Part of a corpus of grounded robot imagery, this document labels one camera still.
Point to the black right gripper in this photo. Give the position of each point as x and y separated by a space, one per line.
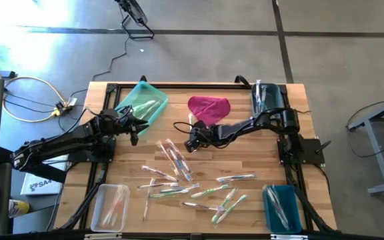
200 135

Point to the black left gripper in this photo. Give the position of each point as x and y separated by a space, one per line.
122 121

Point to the green toothbrush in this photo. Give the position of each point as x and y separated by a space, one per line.
191 117
225 201
232 207
152 110
165 194
143 106
145 115
208 191

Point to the blue toothbrush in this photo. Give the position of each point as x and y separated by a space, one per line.
235 178
272 198
185 188
280 213
187 173
277 206

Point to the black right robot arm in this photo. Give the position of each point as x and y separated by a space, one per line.
245 128

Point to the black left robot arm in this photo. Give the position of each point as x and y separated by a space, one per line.
62 140

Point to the magenta cloth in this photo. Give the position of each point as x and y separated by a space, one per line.
212 108

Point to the light turquoise plastic bin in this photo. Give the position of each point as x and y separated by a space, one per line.
152 95

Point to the yellow power splitter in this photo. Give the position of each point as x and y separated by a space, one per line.
60 108

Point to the grey-blue plastic bin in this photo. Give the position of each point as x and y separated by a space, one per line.
275 96

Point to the clear plastic bin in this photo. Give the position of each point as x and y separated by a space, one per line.
98 213

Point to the black desk beam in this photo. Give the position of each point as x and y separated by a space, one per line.
45 173

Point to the black floor fan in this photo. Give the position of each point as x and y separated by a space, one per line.
135 11

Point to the white printed box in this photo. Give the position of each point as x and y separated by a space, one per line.
42 186

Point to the teal blue plastic bin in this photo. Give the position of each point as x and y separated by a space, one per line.
293 210

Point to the yellow can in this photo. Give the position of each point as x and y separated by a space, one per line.
18 208

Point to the grey metal table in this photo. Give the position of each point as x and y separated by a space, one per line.
377 153

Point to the silver metal bracket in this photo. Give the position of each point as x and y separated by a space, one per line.
288 237
103 236

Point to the black front rail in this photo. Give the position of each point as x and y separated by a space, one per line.
45 237

